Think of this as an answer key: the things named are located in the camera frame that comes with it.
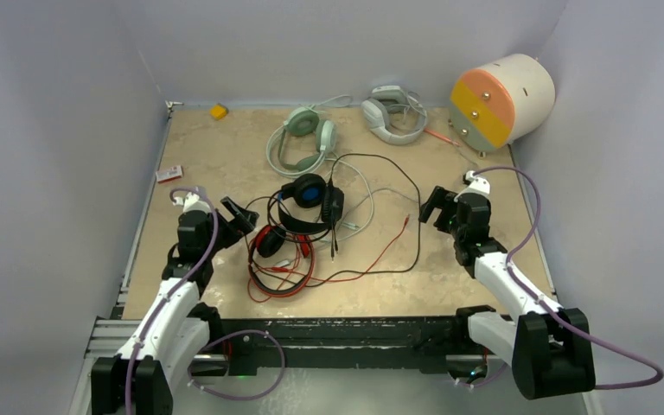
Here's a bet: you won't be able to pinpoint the round pastel drawer cabinet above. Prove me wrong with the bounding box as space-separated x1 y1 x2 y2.
449 54 556 153

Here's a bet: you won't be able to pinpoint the yellow small block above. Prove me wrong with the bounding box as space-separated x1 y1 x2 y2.
208 104 229 120

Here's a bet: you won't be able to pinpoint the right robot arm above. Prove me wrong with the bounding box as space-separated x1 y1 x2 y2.
419 186 596 399

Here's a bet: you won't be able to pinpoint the mint green headphones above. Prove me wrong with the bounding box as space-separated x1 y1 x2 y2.
265 105 338 178

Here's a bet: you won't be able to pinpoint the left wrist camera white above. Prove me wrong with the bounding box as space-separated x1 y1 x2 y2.
173 192 211 214

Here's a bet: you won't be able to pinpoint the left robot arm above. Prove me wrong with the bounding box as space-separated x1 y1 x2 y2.
90 188 259 414

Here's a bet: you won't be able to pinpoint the black blue headphones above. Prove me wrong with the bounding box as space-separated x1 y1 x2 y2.
271 173 345 235

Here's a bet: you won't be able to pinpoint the orange pen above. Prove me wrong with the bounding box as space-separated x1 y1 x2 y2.
424 128 460 147

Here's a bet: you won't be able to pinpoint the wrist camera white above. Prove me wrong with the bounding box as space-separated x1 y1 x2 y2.
460 170 491 198
173 192 211 214

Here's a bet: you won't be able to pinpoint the red headphones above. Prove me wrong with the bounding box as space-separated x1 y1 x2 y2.
246 225 316 303

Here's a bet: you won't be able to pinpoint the red white small card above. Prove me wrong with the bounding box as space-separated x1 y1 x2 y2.
155 165 184 183

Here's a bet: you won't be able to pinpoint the white grey headphones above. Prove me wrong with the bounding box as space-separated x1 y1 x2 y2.
361 85 429 146

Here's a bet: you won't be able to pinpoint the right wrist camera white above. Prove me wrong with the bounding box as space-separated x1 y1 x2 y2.
460 170 491 198

